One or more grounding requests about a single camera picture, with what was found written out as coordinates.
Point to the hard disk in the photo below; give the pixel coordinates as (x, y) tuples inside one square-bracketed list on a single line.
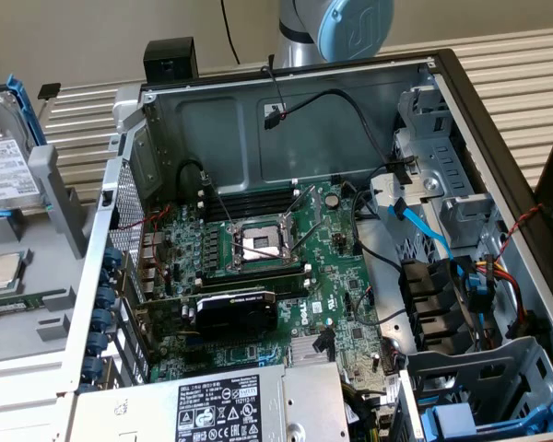
[(9, 161)]

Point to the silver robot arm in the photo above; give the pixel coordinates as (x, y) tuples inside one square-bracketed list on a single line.
[(350, 27)]

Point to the metal disk bay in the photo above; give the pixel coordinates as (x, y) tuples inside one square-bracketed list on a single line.
[(488, 368)]

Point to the empty blue disk carrier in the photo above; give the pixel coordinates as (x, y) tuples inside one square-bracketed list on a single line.
[(451, 414)]

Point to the black RAM slot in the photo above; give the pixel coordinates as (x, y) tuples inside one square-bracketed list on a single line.
[(251, 212), (251, 195), (253, 269)]

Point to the CPU socket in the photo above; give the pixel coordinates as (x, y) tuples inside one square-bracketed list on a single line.
[(258, 244)]

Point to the metal locking lever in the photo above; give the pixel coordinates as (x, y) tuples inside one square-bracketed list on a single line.
[(218, 201), (302, 237)]

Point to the coin battery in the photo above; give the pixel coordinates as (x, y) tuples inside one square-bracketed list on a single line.
[(333, 200)]

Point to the green motherboard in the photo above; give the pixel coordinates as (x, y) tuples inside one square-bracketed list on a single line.
[(332, 285)]

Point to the open PC case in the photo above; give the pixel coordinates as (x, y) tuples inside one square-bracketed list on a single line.
[(221, 138)]

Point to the black graphics card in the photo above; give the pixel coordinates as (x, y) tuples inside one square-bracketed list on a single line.
[(235, 317)]

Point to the silver chipset heat sink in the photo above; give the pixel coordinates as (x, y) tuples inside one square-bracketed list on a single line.
[(299, 352)]

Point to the black plastic fan shroud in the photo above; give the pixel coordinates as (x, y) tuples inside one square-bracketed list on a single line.
[(424, 285)]

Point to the silver power supply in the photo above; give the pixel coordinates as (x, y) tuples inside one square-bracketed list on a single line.
[(166, 405)]

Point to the grey parts rack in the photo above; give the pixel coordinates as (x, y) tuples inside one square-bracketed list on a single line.
[(60, 202)]

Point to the loose green RAM stick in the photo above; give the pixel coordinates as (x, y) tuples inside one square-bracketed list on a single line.
[(14, 305)]

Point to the silver CPU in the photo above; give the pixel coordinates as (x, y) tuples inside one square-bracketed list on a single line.
[(4, 271)]

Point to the black box mount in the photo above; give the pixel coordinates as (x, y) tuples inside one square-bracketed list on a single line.
[(170, 60)]

